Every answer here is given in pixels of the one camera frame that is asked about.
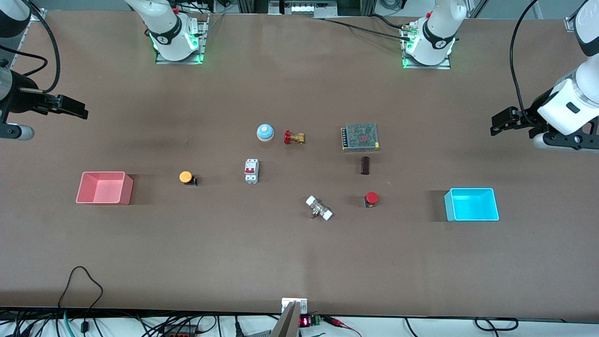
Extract pink plastic box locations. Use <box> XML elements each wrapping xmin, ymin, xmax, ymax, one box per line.
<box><xmin>76</xmin><ymin>171</ymin><xmax>134</xmax><ymax>205</ymax></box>

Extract cyan plastic box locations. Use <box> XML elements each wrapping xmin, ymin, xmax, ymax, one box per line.
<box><xmin>444</xmin><ymin>188</ymin><xmax>500</xmax><ymax>222</ymax></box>

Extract metal mesh power supply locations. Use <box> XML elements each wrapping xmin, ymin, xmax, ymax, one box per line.
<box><xmin>341</xmin><ymin>123</ymin><xmax>380</xmax><ymax>153</ymax></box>

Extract metal valve white caps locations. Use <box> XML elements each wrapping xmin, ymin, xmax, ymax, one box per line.
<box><xmin>306</xmin><ymin>195</ymin><xmax>334</xmax><ymax>221</ymax></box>

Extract black orange power strip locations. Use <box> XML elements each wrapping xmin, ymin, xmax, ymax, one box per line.
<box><xmin>161</xmin><ymin>324</ymin><xmax>198</xmax><ymax>337</ymax></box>

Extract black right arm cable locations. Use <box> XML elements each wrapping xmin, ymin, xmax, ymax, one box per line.
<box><xmin>0</xmin><ymin>0</ymin><xmax>62</xmax><ymax>94</ymax></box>

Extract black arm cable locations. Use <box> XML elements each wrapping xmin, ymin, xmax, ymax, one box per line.
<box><xmin>0</xmin><ymin>0</ymin><xmax>62</xmax><ymax>94</ymax></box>
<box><xmin>510</xmin><ymin>0</ymin><xmax>540</xmax><ymax>127</ymax></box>

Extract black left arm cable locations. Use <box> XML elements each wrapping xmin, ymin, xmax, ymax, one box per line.
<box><xmin>510</xmin><ymin>0</ymin><xmax>540</xmax><ymax>127</ymax></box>

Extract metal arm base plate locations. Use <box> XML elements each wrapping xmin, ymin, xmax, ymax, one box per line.
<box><xmin>155</xmin><ymin>13</ymin><xmax>209</xmax><ymax>65</ymax></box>
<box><xmin>401</xmin><ymin>22</ymin><xmax>453</xmax><ymax>70</ymax></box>

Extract black cable across table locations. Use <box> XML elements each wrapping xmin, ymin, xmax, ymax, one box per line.
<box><xmin>318</xmin><ymin>14</ymin><xmax>413</xmax><ymax>42</ymax></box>

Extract thin black looped cable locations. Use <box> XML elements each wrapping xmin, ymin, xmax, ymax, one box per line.
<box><xmin>58</xmin><ymin>266</ymin><xmax>104</xmax><ymax>334</ymax></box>

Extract black coiled cable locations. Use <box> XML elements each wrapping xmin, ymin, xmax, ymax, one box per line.
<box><xmin>474</xmin><ymin>317</ymin><xmax>519</xmax><ymax>332</ymax></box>

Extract red clip wire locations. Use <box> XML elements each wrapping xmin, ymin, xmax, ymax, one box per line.
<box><xmin>323</xmin><ymin>315</ymin><xmax>362</xmax><ymax>337</ymax></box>

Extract white mount bracket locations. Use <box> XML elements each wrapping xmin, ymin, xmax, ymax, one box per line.
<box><xmin>281</xmin><ymin>297</ymin><xmax>308</xmax><ymax>315</ymax></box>

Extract grey camera mount bar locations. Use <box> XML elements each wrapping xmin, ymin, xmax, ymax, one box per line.
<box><xmin>270</xmin><ymin>300</ymin><xmax>300</xmax><ymax>337</ymax></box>

